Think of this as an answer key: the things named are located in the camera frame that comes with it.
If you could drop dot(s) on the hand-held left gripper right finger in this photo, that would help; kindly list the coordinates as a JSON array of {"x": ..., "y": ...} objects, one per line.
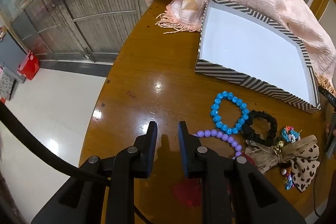
[{"x": 182, "y": 150}]

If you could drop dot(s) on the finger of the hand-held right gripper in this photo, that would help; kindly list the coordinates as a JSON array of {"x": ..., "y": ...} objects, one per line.
[{"x": 328, "y": 96}]

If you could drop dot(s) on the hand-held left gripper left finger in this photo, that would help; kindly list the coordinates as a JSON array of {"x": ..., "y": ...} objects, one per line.
[{"x": 154, "y": 145}]

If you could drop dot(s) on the leopard print hair bow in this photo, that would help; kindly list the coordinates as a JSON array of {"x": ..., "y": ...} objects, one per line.
[{"x": 302, "y": 163}]

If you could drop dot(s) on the black scrunchie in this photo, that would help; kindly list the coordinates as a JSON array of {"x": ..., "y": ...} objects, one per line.
[{"x": 271, "y": 124}]

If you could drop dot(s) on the brown hair bow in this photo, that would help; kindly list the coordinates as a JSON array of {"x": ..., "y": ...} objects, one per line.
[{"x": 260, "y": 158}]

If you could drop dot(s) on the striped cardboard box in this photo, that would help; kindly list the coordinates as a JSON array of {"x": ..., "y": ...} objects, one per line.
[{"x": 249, "y": 50}]

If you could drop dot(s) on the red hair bow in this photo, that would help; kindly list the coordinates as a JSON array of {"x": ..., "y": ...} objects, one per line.
[{"x": 187, "y": 193}]

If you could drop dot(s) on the red bag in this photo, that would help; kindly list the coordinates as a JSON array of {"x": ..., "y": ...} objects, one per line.
[{"x": 29, "y": 67}]

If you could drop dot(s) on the metal gate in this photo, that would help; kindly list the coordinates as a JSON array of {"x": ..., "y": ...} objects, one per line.
[{"x": 92, "y": 8}]

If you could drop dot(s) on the patterned fabric bag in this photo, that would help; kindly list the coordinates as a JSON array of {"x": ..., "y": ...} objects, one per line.
[{"x": 6, "y": 86}]

